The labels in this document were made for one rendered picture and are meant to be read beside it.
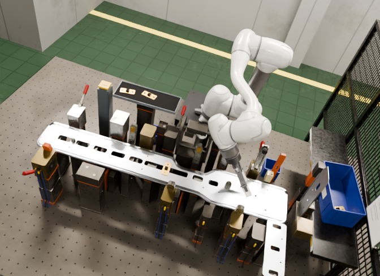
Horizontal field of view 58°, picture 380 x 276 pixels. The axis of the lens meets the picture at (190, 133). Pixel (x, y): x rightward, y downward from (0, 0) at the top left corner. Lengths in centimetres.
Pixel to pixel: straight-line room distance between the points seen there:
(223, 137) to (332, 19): 334
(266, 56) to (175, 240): 111
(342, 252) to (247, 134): 75
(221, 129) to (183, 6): 353
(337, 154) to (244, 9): 290
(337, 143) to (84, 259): 162
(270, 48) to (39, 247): 157
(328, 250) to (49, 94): 208
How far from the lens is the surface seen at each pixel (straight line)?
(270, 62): 192
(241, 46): 188
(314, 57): 494
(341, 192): 208
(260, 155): 186
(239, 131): 152
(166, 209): 175
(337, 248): 188
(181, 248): 197
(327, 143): 230
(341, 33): 479
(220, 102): 235
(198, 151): 188
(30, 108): 263
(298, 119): 404
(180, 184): 181
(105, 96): 208
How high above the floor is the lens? 248
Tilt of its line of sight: 46 degrees down
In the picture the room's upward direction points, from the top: 13 degrees clockwise
